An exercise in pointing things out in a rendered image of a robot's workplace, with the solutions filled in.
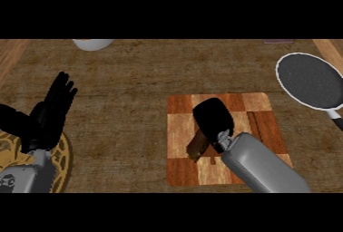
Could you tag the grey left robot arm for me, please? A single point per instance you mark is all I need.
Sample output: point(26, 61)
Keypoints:
point(26, 175)

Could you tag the brown sweet potato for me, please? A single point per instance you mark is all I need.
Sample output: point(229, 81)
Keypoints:
point(196, 145)

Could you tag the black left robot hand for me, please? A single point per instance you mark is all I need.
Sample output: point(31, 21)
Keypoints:
point(50, 117)

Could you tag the dark grey frying pan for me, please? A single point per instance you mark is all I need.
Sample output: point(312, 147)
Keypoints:
point(310, 81)

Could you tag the small purple object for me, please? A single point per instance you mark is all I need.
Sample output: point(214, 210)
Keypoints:
point(278, 41)

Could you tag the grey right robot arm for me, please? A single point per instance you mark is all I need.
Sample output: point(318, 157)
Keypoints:
point(263, 166)

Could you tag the white bowl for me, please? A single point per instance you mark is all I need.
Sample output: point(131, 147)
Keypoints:
point(91, 43)

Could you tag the checkered wooden cutting board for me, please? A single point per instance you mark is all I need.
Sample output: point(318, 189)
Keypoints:
point(187, 127)

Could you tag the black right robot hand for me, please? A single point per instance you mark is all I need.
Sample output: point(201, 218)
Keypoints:
point(214, 116)

